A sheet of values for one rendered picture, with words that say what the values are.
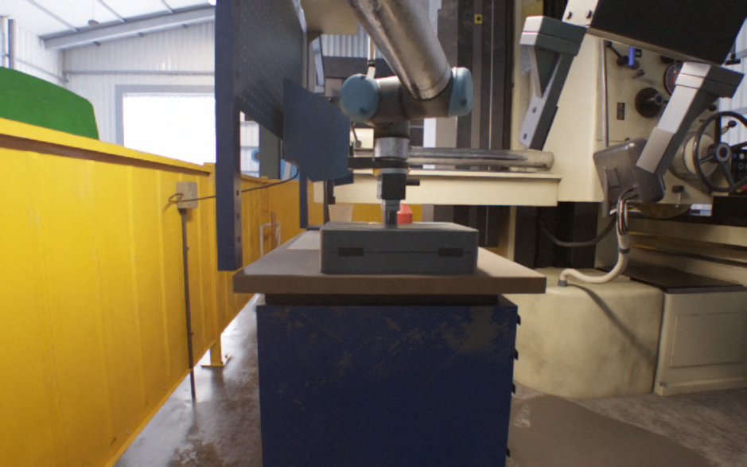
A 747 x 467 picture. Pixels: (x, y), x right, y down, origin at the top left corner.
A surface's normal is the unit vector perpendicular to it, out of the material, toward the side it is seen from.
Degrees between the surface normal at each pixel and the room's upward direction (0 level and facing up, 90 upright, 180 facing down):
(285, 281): 90
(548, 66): 113
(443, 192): 90
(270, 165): 90
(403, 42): 151
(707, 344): 90
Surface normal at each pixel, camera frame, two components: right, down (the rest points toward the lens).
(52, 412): 0.93, 0.05
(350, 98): -0.45, 0.08
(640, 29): 0.04, 0.48
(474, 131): 0.10, 0.10
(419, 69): 0.26, 0.91
